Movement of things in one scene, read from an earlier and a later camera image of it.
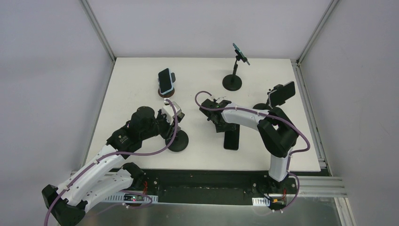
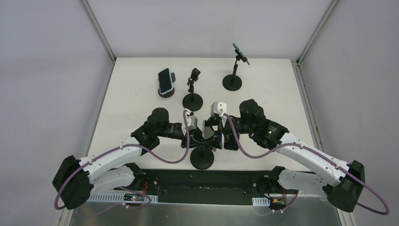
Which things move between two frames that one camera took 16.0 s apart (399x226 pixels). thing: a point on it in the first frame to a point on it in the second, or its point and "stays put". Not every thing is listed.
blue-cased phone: x=165 y=81 stays put
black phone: x=237 y=48 stays put
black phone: x=232 y=139 stays put
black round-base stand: x=267 y=106 to x=202 y=157
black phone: x=282 y=94 to x=207 y=132
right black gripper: x=214 y=115 to x=222 y=135
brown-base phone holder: x=171 y=93 stays put
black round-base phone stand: x=180 y=141 to x=193 y=101
